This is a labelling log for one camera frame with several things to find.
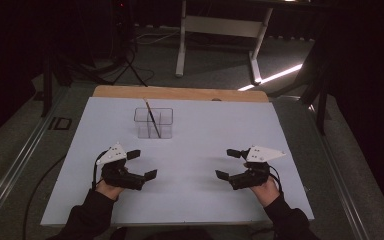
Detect dark-handled paintbrush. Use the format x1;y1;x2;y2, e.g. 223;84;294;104
143;98;162;139

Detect black metal stand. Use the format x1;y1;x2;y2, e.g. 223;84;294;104
268;29;334;136
29;49;71;118

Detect white table frame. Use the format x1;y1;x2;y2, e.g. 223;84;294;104
174;0;274;86

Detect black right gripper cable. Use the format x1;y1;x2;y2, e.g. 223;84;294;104
267;164;283;194

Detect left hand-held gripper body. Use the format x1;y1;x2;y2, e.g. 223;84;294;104
95;142;147;191

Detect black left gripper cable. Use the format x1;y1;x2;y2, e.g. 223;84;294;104
91;150;109;192

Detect person's left hand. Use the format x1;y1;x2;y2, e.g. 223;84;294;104
95;179;125;201

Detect metal floor rail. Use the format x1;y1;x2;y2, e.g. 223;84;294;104
308;104;373;240
0;84;68;231

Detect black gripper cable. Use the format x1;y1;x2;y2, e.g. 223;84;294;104
91;150;109;192
267;164;283;194

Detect white sheet table cover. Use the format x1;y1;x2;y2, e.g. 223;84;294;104
40;97;315;226

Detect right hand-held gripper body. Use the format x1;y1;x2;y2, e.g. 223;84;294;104
228;144;287;191

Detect clear acrylic divided organizer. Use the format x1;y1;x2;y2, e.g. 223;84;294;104
133;107;174;140

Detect black floor cables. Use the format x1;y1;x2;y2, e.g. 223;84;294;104
63;29;181;88

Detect person's right hand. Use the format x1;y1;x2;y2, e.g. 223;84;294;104
249;175;281;208

